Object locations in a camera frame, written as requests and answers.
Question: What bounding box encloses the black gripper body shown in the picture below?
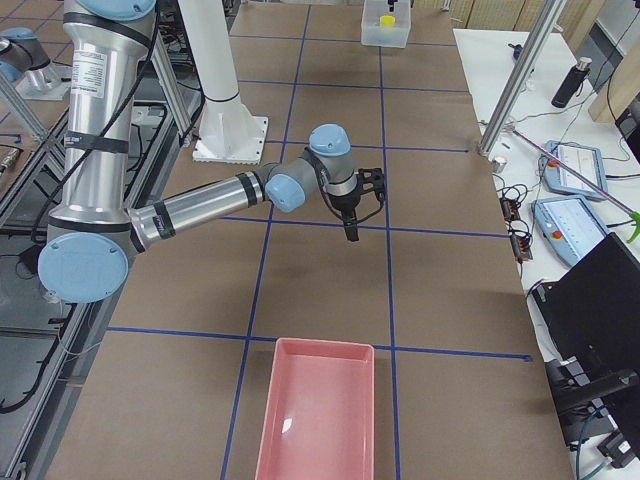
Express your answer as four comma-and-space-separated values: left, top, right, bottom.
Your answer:
329, 193, 361, 224

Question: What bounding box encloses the translucent plastic storage box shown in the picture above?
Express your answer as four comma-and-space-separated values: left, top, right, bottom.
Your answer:
361, 0, 412, 48

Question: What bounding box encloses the black laptop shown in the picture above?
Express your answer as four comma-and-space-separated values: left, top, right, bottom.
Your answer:
533, 233, 639, 371

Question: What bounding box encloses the blue teach pendant near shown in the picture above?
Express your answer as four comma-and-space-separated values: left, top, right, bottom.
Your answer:
532, 194, 610, 267

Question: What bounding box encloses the yellow plastic cup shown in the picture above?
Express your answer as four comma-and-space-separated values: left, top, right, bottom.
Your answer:
379, 15, 396, 28

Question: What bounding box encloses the pink plastic bin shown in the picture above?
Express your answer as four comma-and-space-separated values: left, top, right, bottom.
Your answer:
255, 338, 375, 479

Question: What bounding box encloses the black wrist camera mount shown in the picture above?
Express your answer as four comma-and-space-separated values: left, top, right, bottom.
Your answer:
357, 168, 386, 205

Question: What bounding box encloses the black water bottle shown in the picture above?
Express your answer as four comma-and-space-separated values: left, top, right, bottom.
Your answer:
551, 57, 592, 108

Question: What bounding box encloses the aluminium frame post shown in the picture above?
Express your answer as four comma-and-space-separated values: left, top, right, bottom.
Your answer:
478, 0, 567, 157

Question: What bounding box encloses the blue teach pendant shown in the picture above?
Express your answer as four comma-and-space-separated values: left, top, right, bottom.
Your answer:
532, 194, 610, 267
539, 140, 608, 201

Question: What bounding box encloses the blue teach pendant far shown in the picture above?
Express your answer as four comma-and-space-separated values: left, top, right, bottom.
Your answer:
539, 140, 608, 201

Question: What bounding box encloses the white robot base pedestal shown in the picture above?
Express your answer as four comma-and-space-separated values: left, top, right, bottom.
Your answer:
180, 1, 269, 165

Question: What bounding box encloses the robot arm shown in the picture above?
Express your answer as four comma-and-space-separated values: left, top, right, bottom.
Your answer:
36, 1, 362, 304

